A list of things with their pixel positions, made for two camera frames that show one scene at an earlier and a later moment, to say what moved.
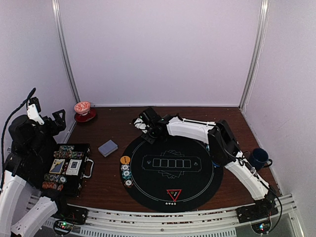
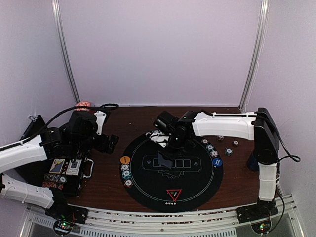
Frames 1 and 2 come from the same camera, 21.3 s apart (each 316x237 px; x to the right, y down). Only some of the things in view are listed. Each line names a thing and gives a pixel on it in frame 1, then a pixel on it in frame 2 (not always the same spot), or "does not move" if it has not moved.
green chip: (126, 175) does not move
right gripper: (150, 139) to (173, 156)
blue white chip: (125, 167) does not move
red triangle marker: (174, 193) does not move
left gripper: (60, 124) to (102, 145)
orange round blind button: (125, 159) does not move
